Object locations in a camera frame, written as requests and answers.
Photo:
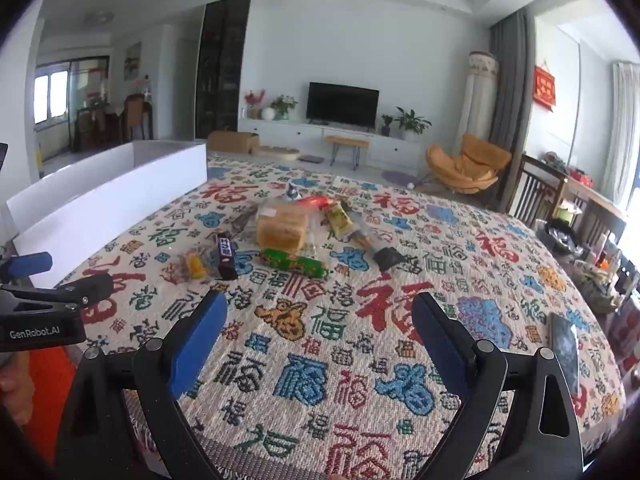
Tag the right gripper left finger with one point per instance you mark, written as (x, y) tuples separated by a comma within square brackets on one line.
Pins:
[(164, 369)]

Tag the small wooden bench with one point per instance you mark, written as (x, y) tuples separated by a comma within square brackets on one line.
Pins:
[(356, 145)]

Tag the white tv cabinet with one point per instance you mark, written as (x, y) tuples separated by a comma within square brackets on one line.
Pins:
[(372, 149)]

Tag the bagged bread loaf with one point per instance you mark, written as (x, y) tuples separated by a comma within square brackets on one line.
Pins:
[(287, 226)]

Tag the white blue triangular packet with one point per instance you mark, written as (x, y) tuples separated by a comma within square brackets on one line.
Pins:
[(292, 192)]

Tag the white storage box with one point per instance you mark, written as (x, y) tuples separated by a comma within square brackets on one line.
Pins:
[(74, 212)]

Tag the red snack packet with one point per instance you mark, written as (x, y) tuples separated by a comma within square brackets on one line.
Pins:
[(317, 201)]

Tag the cardboard box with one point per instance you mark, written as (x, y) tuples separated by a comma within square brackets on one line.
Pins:
[(232, 142)]

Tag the dark wooden chair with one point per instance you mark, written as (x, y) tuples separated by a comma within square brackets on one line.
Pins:
[(538, 191)]

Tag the person left hand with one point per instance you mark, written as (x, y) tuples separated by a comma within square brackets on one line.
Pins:
[(17, 388)]

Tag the red wall hanging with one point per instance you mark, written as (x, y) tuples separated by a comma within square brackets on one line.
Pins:
[(544, 88)]

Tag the orange lounge chair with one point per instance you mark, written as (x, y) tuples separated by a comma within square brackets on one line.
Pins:
[(476, 168)]

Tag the patterned woven table cloth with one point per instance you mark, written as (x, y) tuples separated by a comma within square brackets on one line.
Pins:
[(316, 377)]

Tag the grey curtain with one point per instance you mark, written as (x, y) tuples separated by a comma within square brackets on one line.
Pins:
[(512, 43)]

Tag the candy tube with black cap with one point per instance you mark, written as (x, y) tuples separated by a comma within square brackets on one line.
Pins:
[(385, 257)]

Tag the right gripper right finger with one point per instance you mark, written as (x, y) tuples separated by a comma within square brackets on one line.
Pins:
[(475, 371)]

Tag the green potted plant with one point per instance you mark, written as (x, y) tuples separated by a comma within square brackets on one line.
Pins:
[(410, 123)]

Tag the green snack bar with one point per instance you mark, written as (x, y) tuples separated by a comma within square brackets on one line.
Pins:
[(286, 262)]

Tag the black flat television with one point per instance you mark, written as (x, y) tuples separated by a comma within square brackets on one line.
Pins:
[(345, 105)]

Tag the yellow green snack packet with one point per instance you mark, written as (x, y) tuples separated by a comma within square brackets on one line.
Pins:
[(341, 224)]

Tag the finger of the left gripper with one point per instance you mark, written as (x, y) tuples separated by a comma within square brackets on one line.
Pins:
[(85, 292), (26, 265)]

